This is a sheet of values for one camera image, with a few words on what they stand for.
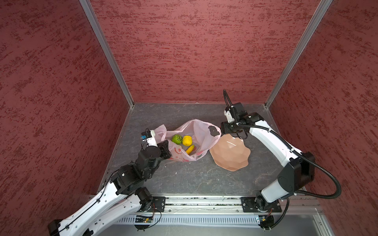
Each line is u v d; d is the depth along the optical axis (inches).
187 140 36.4
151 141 23.1
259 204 26.1
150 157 18.5
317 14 28.9
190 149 36.3
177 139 36.3
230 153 36.2
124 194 17.9
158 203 29.4
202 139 32.0
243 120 23.0
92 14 28.8
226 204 29.8
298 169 16.8
